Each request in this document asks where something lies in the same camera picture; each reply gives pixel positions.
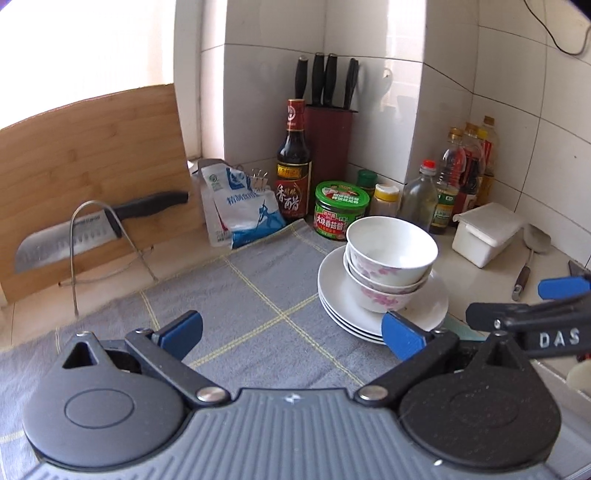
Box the black wall cable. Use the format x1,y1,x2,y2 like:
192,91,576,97
524,0,591,56

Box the white lidded seasoning box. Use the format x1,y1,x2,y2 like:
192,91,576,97
451,202,526,269

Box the oil bottle with green label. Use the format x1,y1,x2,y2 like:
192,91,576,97
428,128,468,235

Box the white and blue salt bag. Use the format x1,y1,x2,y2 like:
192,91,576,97
198,159,287,250

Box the clear bottle with red cap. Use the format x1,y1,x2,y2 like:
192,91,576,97
400,159,439,232

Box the metal spatula with wooden handle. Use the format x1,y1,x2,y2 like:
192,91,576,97
511,224,552,302

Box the metal wire rack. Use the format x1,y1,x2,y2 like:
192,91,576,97
68,200,158,318

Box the bamboo cutting board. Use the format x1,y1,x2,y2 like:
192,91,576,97
0,83,195,303

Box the white plate with fruit print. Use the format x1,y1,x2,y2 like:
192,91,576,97
320,295,446,339
323,305,439,345
318,244,450,330

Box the black handled kitchen knife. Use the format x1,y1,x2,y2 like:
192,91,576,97
15,191,190,274

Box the yellow lidded spice jar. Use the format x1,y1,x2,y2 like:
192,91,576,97
372,184,400,219

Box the green lidded sauce jar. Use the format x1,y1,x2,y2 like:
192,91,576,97
314,180,371,242

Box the bottle with amber liquid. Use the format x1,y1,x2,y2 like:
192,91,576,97
478,115,497,207

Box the bottle with red liquid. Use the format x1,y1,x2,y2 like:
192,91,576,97
462,122,485,214

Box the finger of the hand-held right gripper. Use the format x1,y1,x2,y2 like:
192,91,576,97
538,261,591,299
465,295,591,333

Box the black handled block knife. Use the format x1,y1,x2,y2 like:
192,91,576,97
322,53,338,108
294,55,309,101
311,52,326,107

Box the white bowl with pink flowers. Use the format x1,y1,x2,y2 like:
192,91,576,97
345,216,439,286
342,251,432,296
348,272,416,315

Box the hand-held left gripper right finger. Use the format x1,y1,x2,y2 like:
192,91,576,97
355,311,528,407

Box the small dark green jar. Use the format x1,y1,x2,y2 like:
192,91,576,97
356,169,377,197

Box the grey checked cloth mat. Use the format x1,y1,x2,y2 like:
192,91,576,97
0,219,476,480

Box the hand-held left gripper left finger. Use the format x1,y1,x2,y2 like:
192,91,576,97
60,310,232,408

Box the dark red knife block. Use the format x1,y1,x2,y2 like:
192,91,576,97
304,104,358,185

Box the window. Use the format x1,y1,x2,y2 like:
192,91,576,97
0,0,176,132

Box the dark vinegar bottle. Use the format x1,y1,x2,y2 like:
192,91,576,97
276,98,312,220

